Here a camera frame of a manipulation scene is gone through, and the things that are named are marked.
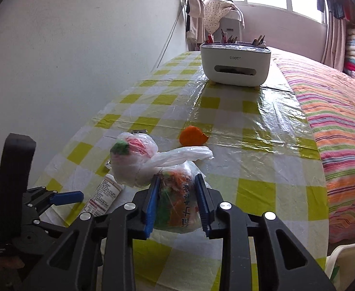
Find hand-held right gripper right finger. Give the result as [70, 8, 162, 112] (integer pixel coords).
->
[194, 173, 336, 291]

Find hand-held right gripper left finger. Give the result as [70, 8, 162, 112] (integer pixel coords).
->
[18, 174, 161, 291]

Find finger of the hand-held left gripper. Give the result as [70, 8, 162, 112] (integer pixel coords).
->
[21, 187, 85, 219]
[32, 218, 75, 240]

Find printed plastic bag orange scraps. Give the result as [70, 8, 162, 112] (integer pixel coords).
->
[153, 162, 213, 234]

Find white plastic bin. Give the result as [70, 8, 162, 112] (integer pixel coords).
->
[324, 238, 355, 291]

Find white printed carton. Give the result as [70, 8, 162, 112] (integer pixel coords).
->
[83, 174, 125, 217]

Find plastic bag with pink scraps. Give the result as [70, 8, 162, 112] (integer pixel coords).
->
[108, 132, 214, 188]

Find orange toy piece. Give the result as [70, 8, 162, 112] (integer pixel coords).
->
[179, 125, 209, 146]

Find yellow checked tablecloth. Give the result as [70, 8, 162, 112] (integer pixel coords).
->
[33, 47, 328, 291]

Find white desk organizer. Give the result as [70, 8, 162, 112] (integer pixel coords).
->
[200, 42, 272, 91]

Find bed with striped sheet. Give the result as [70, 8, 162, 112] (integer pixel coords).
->
[270, 47, 355, 244]

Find bunch of pens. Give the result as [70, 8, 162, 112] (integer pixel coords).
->
[206, 30, 267, 47]

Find hanging beige garment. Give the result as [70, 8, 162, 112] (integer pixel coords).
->
[185, 0, 207, 52]

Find dotted white cloth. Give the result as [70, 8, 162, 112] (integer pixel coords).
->
[202, 0, 245, 34]

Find wall cable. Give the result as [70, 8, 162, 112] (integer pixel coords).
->
[155, 4, 188, 70]

